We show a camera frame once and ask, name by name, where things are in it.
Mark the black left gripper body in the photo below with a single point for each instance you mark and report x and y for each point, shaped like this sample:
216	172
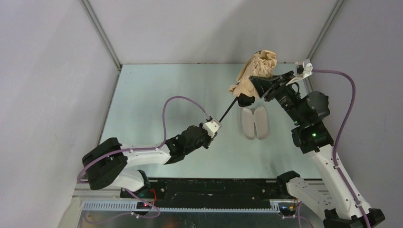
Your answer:
206	138

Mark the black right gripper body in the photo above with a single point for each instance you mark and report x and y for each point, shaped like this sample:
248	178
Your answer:
272	87

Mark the beige umbrella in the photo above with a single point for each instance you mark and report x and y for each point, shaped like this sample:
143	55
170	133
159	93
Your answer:
261	64

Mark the beige umbrella sleeve cover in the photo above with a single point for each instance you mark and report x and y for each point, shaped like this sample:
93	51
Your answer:
255	123

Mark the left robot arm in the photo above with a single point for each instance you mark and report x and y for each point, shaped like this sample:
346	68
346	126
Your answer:
108	164

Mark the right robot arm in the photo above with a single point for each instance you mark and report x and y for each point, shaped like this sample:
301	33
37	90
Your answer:
343	206

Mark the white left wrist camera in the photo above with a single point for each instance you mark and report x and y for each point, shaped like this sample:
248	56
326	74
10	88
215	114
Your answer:
212	126

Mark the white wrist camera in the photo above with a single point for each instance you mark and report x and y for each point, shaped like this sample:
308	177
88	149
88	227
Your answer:
212	126
304	70

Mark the aluminium frame rail right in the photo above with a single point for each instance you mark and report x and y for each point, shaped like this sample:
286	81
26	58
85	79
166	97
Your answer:
337	7

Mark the aluminium frame rail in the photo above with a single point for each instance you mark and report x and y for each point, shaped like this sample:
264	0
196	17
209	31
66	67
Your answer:
96	23
337	7

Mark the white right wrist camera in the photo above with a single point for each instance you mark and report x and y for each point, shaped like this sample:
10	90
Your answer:
304	70

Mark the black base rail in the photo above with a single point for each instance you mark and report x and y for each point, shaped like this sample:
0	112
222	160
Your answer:
198	193

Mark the aluminium frame rail left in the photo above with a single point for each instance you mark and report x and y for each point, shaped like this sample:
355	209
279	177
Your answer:
96	23

